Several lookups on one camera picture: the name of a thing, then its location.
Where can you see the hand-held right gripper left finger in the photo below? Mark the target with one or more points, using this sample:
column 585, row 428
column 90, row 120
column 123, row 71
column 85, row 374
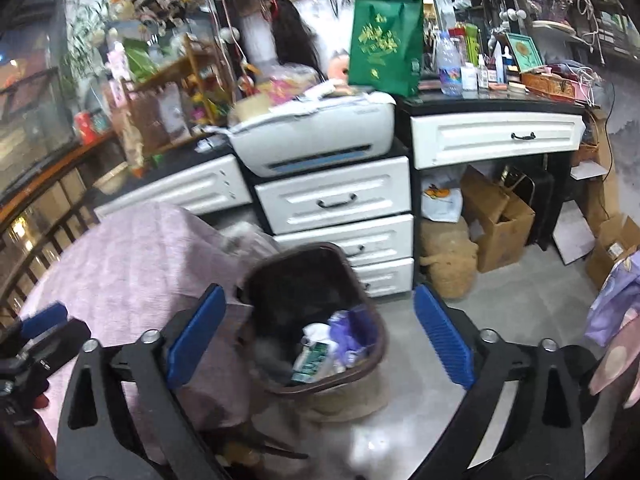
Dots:
column 197, row 335

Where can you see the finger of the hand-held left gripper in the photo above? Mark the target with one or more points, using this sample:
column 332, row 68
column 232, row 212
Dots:
column 45, row 319
column 60, row 342

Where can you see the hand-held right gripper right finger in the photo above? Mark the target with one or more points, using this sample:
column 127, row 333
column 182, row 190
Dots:
column 442, row 335

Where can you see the purple plastic wrapper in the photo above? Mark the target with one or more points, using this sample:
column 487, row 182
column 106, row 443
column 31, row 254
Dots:
column 367, row 327
column 342, row 340

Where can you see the dark brown trash bin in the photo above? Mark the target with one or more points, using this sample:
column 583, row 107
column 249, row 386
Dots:
column 295, row 285

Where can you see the green snack packet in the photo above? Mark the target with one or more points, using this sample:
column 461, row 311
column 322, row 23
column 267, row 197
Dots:
column 312, row 362

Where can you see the white tissue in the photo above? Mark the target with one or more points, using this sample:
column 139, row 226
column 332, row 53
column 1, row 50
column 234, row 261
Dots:
column 316, row 334

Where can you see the person's left hand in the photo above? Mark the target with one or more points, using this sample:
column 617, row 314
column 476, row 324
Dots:
column 37, row 435

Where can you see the brown plush toy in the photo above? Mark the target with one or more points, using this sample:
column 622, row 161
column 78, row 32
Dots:
column 447, row 260

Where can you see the small white bottom drawer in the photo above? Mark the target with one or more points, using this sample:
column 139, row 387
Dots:
column 390, row 277

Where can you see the purple woven tablecloth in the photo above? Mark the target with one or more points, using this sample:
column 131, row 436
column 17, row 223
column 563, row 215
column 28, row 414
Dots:
column 130, row 270

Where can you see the white middle drawer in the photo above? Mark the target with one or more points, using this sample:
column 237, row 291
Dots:
column 380, row 240

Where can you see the open cardboard box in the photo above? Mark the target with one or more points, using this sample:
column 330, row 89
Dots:
column 505, row 235

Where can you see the white bag with orange print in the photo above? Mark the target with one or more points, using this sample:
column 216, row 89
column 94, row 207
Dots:
column 441, row 205

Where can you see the wooden railing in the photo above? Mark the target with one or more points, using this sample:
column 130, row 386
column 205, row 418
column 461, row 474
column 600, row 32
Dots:
column 45, row 180

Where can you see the long white drawer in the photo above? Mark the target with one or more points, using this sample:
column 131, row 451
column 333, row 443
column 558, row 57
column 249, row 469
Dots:
column 175, row 190

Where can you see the black round stool base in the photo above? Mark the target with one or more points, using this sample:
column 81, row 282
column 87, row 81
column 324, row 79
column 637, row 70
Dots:
column 585, row 380

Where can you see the cream bowl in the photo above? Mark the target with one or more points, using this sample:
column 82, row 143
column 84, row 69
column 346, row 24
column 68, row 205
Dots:
column 110, row 180

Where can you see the white flat board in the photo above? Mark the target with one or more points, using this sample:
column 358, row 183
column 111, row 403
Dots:
column 572, row 235

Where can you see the black case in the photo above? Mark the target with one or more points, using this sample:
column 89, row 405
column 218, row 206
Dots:
column 540, row 200

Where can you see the purple floral clothing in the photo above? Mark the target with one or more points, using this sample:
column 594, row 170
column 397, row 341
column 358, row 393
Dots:
column 615, row 310

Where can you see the small cardboard box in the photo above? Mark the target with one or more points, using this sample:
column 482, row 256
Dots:
column 607, row 250

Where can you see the red can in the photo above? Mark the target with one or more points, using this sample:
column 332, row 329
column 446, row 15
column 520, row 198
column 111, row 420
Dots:
column 85, row 127

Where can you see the wide white desk drawer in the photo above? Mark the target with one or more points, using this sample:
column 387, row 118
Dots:
column 475, row 140

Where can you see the glass tank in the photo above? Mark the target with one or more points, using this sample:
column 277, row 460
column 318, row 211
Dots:
column 30, row 120

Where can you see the teal jar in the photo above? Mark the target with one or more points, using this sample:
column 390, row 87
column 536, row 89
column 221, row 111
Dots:
column 101, row 121

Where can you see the beige printed paper bag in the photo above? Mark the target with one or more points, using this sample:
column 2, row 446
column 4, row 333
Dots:
column 132, row 130

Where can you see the white printer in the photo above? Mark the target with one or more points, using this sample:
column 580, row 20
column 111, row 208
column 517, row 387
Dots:
column 320, row 130

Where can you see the clear water bottle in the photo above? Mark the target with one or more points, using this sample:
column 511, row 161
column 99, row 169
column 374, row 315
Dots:
column 450, row 70

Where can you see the wooden shelf rack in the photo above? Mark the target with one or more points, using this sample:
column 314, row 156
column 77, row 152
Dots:
column 200, row 65

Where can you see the carved wooden box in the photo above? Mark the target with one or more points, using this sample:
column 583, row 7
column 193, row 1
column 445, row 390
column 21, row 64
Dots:
column 547, row 85

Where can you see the green bamboo plant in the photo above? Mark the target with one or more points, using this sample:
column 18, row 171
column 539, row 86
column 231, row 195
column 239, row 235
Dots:
column 85, row 45

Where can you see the pink doll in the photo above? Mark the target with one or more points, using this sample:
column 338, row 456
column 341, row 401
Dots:
column 339, row 66

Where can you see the green framed picture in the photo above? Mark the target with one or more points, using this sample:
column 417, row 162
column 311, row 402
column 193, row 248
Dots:
column 524, row 52

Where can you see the green tote bag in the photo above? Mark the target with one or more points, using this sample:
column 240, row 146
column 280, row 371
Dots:
column 385, row 40

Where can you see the black wig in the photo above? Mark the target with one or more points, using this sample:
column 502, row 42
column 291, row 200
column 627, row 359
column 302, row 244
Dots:
column 295, row 35

